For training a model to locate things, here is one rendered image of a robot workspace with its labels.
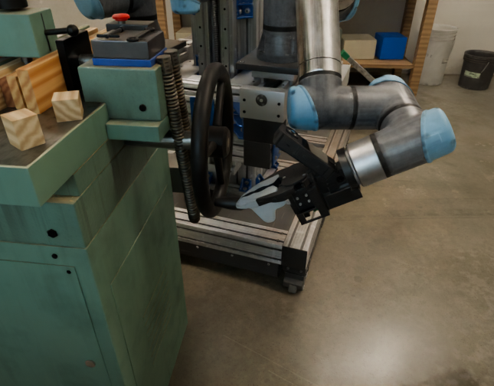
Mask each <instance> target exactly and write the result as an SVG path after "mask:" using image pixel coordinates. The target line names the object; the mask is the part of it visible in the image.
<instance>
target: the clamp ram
mask: <svg viewBox="0 0 494 386"><path fill-rule="evenodd" d="M55 43H56V46H57V52H58V55H59V58H60V62H61V67H62V71H63V74H64V79H65V83H66V86H67V91H73V90H81V89H82V86H81V83H80V77H79V74H78V69H77V68H78V67H79V66H80V65H81V64H84V63H86V62H87V61H89V60H90V59H92V58H93V57H94V56H93V54H92V50H91V46H90V39H89V35H88V31H87V30H79V33H78V35H77V36H75V37H71V36H70V35H67V36H64V37H62V38H59V39H57V40H56V41H55Z"/></svg>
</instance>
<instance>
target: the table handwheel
mask: <svg viewBox="0 0 494 386"><path fill-rule="evenodd" d="M216 84H217V92H216V101H215V108H214V119H213V125H212V126H209V125H210V117H211V106H212V101H213V96H214V90H215V87H216ZM184 132H185V134H184V139H183V140H182V141H183V142H182V143H181V144H182V145H183V146H182V147H184V148H185V149H189V150H191V182H192V188H193V193H194V196H195V202H196V205H197V207H198V210H199V211H200V212H201V214H202V215H204V216H205V217H207V218H213V217H215V216H216V215H218V213H219V212H220V211H221V209H222V208H220V207H215V206H214V200H215V198H221V197H226V194H227V188H228V184H229V179H230V173H231V162H232V153H233V141H234V105H233V95H232V89H231V81H230V77H229V74H228V72H227V69H226V67H225V66H224V65H223V64H221V63H219V62H213V63H210V64H209V65H208V66H207V67H206V68H205V69H204V71H203V73H202V75H201V79H200V81H199V84H198V89H197V92H196V96H195V104H194V109H193V115H192V122H191V131H184ZM124 143H125V144H126V145H127V146H138V147H151V148H163V149H174V148H175V144H176V143H174V139H173V138H172V132H171V130H170V129H169V130H168V132H167V133H166V134H165V136H164V137H163V139H162V140H161V142H143V141H130V140H124ZM209 157H212V158H214V165H215V170H216V176H217V179H216V183H215V187H214V192H213V195H212V197H211V193H210V188H209V179H208V158H209Z"/></svg>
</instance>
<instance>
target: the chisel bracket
mask: <svg viewBox="0 0 494 386"><path fill-rule="evenodd" d="M54 28H55V25H54V19H53V16H52V13H51V9H50V8H15V9H0V57H20V58H21V61H22V62H31V61H33V57H36V58H40V57H43V56H44V55H46V54H49V53H51V52H53V51H55V50H57V46H56V43H55V41H56V40H57V39H58V38H57V35H48V36H46V35H45V34H44V30H46V29H54Z"/></svg>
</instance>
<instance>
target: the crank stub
mask: <svg viewBox="0 0 494 386"><path fill-rule="evenodd" d="M239 199H240V197H221V198H215V200H214V206H215V207H220V208H226V209H231V210H239V211H242V210H243V209H239V208H237V207H236V203H237V202H238V200H239Z"/></svg>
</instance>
